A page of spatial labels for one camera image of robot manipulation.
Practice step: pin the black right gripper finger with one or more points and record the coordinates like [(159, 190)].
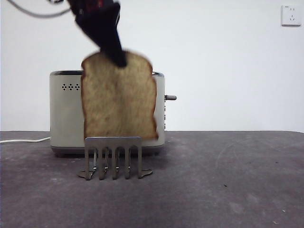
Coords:
[(116, 54)]

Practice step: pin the brown bread slice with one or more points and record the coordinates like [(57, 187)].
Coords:
[(118, 102)]

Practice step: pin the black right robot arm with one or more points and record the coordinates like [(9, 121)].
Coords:
[(95, 21)]

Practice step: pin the grey toaster lever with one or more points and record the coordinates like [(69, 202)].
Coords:
[(171, 97)]

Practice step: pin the cream two-slot toaster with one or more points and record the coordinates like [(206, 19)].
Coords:
[(65, 114)]

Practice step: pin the steel bread rack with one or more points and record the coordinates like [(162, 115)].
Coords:
[(111, 142)]

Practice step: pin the white wall socket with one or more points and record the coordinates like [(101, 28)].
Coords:
[(291, 15)]

